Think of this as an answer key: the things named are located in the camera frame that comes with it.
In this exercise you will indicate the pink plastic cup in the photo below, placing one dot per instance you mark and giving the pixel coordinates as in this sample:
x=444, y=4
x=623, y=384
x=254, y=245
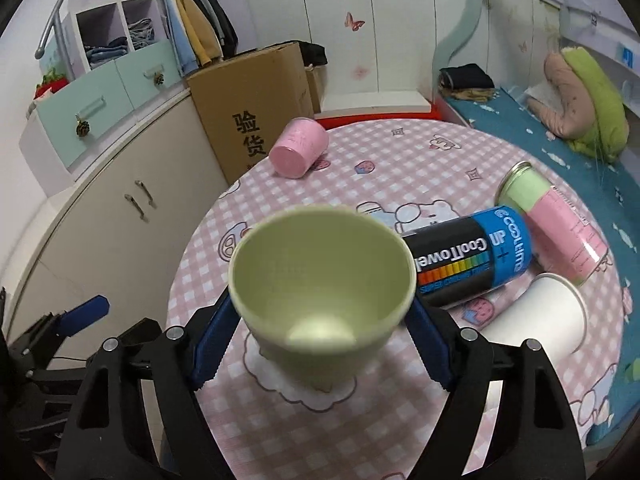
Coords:
x=301, y=143

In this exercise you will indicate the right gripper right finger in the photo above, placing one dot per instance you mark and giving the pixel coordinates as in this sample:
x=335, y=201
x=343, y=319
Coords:
x=535, y=436

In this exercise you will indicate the black blue CoolTowel can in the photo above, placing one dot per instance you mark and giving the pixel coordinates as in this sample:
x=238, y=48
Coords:
x=463, y=258

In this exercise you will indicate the folded dark clothes pile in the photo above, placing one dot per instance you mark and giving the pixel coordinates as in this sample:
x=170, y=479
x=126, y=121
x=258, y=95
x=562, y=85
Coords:
x=466, y=83

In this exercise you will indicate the silver stair handrail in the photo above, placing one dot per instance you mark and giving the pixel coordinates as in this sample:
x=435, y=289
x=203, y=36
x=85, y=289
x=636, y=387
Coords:
x=52, y=27

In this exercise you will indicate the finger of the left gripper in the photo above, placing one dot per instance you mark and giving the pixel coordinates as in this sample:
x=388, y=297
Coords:
x=144, y=331
x=75, y=317

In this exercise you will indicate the brown cardboard box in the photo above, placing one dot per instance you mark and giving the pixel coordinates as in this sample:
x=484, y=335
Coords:
x=245, y=103

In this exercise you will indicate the purple white shelf staircase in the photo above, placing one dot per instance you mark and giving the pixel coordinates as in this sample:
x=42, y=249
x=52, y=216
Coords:
x=88, y=24

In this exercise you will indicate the green pink transparent canister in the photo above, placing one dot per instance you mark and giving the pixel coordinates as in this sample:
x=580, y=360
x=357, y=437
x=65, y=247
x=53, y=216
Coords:
x=564, y=241

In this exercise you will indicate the white wardrobe butterfly stickers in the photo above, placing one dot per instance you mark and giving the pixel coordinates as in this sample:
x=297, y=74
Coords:
x=371, y=45

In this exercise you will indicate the red storage box white top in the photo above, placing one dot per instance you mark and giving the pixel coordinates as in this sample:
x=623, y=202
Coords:
x=338, y=110

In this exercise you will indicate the white paper cup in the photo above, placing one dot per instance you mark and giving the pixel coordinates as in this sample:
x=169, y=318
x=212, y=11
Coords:
x=552, y=310

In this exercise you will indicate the red plush toy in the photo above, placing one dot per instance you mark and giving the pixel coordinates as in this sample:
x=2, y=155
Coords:
x=51, y=83

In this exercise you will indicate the green pink rolled blanket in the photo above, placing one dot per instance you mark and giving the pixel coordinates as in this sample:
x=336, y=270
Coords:
x=591, y=115

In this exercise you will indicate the teal drawer unit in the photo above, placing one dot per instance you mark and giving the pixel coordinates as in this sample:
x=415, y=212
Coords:
x=69, y=131

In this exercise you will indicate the hanging clothes row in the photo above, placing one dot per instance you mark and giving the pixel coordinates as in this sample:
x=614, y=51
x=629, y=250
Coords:
x=199, y=31

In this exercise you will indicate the cream green plastic cup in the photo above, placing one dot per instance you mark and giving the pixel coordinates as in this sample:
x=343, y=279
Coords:
x=321, y=289

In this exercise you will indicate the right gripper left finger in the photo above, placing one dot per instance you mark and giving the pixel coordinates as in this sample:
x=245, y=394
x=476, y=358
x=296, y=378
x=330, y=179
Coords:
x=107, y=435

